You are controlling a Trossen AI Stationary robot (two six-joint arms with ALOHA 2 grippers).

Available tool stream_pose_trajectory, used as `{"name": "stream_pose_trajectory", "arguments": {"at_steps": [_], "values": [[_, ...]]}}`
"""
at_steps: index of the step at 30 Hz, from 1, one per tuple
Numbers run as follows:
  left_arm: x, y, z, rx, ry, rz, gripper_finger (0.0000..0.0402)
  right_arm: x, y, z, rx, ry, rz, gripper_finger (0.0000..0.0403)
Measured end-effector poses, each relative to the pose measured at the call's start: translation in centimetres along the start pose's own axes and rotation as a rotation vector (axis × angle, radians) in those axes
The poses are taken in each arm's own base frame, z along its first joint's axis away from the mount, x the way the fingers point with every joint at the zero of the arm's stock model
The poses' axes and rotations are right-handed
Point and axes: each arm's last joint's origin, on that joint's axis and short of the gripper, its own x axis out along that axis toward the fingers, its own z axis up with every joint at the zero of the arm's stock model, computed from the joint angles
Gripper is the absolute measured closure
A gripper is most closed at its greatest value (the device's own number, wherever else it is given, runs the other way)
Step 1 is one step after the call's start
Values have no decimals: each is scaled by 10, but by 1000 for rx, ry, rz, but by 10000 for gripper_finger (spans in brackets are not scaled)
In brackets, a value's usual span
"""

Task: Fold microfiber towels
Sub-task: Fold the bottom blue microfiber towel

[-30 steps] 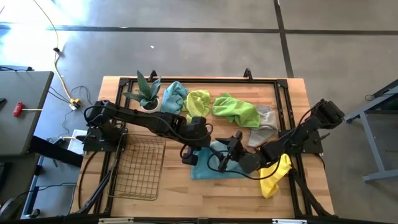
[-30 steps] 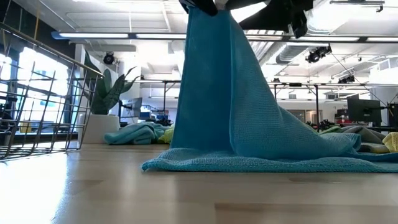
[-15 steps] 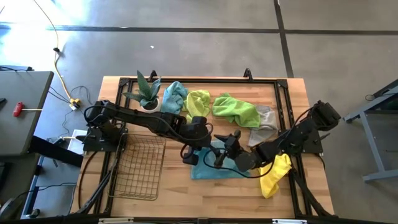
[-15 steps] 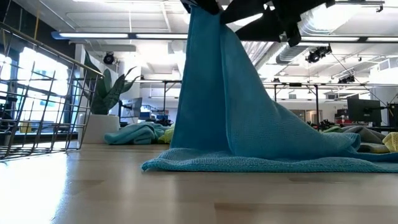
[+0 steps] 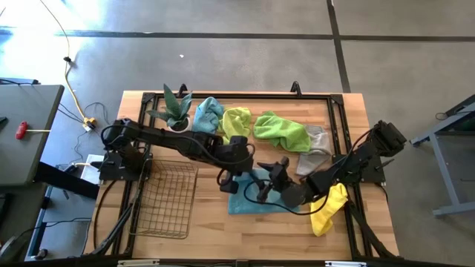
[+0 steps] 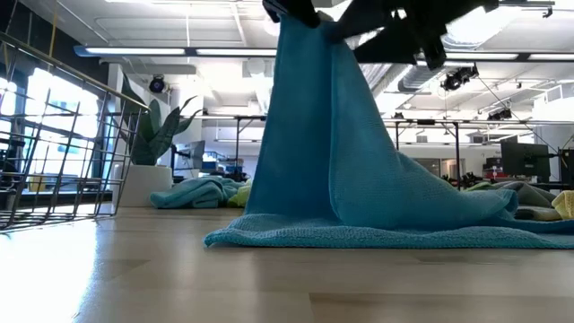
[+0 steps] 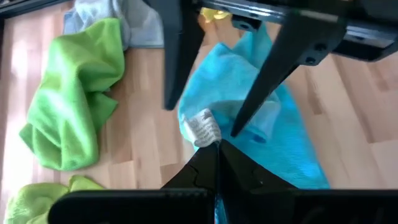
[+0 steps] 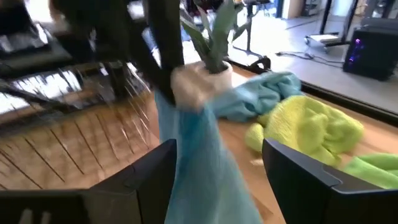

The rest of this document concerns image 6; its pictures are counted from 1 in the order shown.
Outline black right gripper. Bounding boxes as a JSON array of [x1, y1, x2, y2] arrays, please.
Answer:
[[331, 0, 499, 71]]

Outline silver ceiling air duct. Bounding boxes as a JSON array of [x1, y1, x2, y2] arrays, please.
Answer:
[[385, 62, 449, 95]]

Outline black equipment box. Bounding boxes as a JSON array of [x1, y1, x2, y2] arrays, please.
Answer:
[[559, 148, 574, 185]]

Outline black computer monitor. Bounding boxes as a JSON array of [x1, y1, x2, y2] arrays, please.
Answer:
[[500, 141, 552, 179]]

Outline snake plant in white pot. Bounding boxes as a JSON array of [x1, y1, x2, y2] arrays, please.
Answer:
[[111, 74, 203, 208]]

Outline long ceiling light strip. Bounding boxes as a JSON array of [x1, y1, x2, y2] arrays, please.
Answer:
[[74, 44, 574, 63]]

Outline metal wire basket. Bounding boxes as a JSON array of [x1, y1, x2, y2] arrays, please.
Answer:
[[0, 31, 152, 232]]

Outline grey monitor on arm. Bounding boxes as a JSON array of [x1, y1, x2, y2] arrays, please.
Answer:
[[172, 140, 206, 179]]

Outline yellow microfiber towel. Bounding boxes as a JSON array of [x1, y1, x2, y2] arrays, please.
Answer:
[[551, 189, 574, 221]]

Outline light blue microfiber towel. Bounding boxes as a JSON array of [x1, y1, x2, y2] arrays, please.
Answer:
[[150, 176, 247, 210]]

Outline grey microfiber towel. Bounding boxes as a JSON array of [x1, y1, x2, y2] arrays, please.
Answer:
[[474, 180, 562, 222]]

